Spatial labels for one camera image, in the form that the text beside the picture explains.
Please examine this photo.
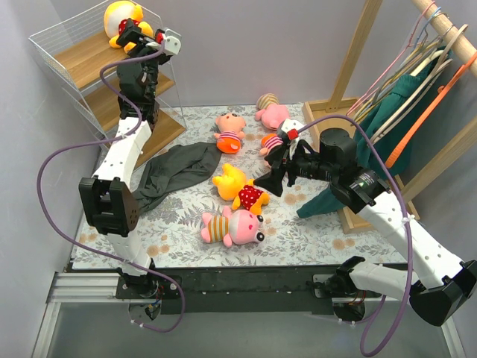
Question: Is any white wire wooden shelf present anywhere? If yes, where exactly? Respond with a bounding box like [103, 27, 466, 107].
[29, 1, 186, 166]

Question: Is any dark grey cloth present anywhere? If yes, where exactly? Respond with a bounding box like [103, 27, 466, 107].
[133, 142, 222, 213]

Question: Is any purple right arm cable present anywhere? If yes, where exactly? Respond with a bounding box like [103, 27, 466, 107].
[296, 114, 414, 356]

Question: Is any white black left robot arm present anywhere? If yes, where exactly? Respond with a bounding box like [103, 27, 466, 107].
[79, 19, 180, 298]

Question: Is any pink frog plush striped shirt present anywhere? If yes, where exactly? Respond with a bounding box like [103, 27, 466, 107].
[200, 207, 265, 248]

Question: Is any peach doll plush striped shirt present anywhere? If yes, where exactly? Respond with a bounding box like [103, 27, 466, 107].
[214, 113, 246, 154]

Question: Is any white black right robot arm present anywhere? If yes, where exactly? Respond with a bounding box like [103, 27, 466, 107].
[254, 128, 476, 327]

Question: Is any floral table mat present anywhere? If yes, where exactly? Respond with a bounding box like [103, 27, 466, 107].
[72, 105, 405, 270]

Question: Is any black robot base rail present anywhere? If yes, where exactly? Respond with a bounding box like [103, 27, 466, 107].
[48, 266, 448, 318]

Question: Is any orange bear plush polka shirt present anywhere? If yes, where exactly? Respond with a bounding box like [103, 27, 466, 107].
[212, 163, 270, 215]

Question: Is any pink pig plush striped hat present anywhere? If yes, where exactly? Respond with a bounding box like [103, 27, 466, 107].
[255, 93, 290, 131]

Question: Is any pink wire hanger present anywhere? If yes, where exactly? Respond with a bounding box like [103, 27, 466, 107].
[347, 1, 435, 115]

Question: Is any orange plastic hanger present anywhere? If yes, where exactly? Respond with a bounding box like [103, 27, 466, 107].
[385, 53, 477, 169]

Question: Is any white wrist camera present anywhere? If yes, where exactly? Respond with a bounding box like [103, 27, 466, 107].
[277, 119, 303, 142]
[155, 28, 182, 56]

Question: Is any dark green garment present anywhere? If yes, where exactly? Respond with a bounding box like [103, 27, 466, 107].
[297, 46, 452, 219]

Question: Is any yellow bear plush polka shirt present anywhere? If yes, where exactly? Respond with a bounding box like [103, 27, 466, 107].
[104, 1, 154, 52]

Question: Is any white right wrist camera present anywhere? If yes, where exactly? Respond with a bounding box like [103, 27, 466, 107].
[277, 119, 303, 142]

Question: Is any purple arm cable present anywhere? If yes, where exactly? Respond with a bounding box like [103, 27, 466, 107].
[296, 114, 414, 356]
[36, 40, 186, 333]

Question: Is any wooden clothes rack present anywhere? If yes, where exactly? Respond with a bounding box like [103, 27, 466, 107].
[302, 0, 477, 235]

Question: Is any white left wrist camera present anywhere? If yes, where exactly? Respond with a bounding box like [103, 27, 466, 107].
[155, 28, 182, 56]

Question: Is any beige wooden hanger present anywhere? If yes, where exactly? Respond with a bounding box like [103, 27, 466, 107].
[370, 24, 468, 144]

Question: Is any small orange striped plush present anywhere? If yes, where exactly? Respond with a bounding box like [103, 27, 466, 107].
[259, 133, 282, 157]

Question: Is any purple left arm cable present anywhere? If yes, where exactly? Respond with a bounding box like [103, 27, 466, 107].
[36, 40, 186, 333]

